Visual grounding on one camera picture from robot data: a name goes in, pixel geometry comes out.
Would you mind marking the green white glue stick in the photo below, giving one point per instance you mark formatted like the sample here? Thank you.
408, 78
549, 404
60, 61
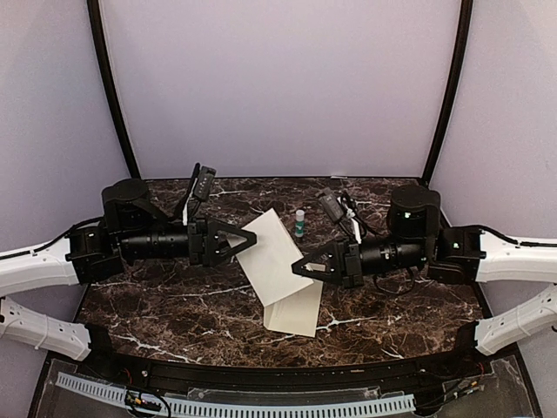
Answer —
299, 223

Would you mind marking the spare white paper sheet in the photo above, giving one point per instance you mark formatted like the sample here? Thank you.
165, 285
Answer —
268, 264

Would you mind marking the black left corner frame post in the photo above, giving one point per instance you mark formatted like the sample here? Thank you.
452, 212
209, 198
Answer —
110, 89

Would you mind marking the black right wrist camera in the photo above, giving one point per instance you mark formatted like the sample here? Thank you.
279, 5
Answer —
332, 207

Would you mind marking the cream paper envelope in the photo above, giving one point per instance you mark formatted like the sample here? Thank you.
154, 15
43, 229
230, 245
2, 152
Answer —
295, 314

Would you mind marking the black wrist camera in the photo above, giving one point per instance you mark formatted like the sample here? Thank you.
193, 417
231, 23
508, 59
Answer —
202, 188
332, 207

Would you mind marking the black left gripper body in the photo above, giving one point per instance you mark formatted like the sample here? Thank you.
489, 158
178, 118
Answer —
199, 255

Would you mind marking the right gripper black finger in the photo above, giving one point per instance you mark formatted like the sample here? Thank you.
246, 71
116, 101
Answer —
331, 276
324, 259

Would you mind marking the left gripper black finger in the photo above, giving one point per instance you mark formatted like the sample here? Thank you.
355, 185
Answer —
216, 227
220, 250

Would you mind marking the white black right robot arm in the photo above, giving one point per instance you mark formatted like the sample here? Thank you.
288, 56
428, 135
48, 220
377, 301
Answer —
460, 255

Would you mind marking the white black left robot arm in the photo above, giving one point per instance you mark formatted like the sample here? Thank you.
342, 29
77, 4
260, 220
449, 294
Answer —
132, 228

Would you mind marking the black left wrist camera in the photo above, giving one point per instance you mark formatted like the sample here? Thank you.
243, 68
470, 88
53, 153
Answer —
202, 188

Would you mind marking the black corner frame post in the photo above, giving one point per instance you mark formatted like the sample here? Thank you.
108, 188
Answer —
110, 89
452, 85

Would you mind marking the black front table rail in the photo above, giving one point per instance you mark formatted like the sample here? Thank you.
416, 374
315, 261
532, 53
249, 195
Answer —
420, 373

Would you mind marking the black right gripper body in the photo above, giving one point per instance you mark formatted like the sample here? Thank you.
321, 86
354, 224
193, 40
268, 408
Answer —
353, 276

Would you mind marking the black right corner frame post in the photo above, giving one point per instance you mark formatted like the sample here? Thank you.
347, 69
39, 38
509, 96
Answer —
452, 85

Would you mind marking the white slotted cable duct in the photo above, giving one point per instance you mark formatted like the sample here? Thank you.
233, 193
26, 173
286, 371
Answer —
219, 403

